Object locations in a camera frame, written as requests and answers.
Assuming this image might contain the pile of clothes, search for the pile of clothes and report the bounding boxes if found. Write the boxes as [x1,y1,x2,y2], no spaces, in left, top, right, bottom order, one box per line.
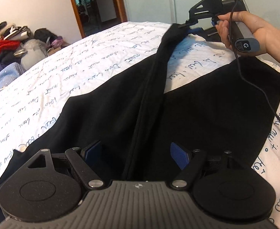
[0,21,65,71]

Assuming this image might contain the black pants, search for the black pants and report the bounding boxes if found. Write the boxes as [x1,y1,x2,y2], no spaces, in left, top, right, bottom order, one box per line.
[0,23,280,229]

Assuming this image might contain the white quilt with writing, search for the white quilt with writing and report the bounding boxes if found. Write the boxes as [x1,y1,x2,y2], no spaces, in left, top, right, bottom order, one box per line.
[0,21,280,229]

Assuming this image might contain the light blue bed sheet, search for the light blue bed sheet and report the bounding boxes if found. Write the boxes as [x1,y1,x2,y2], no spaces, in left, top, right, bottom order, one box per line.
[0,62,26,92]

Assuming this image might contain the person's right hand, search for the person's right hand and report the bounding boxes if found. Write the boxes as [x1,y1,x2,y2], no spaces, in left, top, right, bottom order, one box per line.
[216,11,280,63]

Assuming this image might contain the wooden door frame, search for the wooden door frame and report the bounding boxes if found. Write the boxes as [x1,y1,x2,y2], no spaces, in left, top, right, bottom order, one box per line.
[71,0,128,38]

